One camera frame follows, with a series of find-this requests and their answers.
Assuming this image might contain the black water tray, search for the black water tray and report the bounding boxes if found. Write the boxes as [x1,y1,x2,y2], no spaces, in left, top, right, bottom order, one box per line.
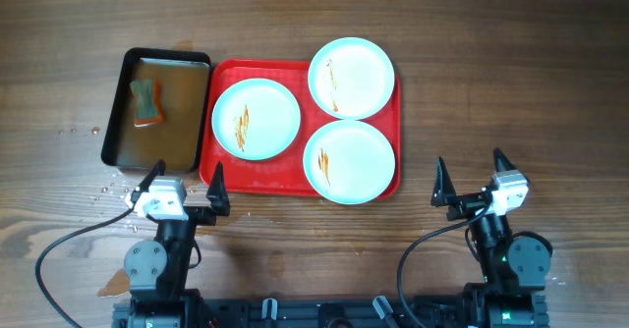
[100,47,212,173]

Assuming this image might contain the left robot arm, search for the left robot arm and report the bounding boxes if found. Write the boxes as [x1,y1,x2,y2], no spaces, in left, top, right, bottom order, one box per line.
[112,160,230,328]

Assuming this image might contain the orange green sponge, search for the orange green sponge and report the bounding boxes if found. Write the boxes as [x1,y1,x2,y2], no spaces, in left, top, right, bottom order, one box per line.
[130,80,165,127]

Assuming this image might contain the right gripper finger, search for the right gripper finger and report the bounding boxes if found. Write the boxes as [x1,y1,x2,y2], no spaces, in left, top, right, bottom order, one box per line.
[493,147,517,172]
[430,157,457,207]

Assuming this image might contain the red plastic tray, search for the red plastic tray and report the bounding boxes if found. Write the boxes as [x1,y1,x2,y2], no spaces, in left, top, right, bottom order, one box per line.
[199,58,403,201]

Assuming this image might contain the pale blue plate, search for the pale blue plate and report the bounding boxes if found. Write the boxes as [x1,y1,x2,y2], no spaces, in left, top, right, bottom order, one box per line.
[210,78,301,161]
[307,37,395,120]
[303,120,396,205]

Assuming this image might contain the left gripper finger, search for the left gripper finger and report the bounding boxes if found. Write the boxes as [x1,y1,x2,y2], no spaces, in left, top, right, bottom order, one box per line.
[205,162,230,209]
[135,159,166,192]

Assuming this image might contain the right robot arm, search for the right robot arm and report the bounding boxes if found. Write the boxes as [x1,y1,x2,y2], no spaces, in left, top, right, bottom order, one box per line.
[430,148,553,327]

